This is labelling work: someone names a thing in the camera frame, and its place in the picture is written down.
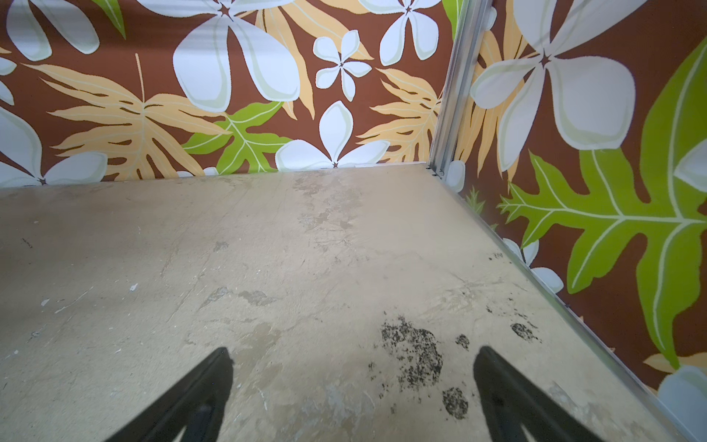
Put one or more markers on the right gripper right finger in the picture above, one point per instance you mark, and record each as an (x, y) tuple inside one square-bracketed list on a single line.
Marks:
[(515, 408)]

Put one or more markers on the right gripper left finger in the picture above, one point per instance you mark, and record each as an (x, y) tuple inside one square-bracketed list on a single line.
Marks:
[(191, 410)]

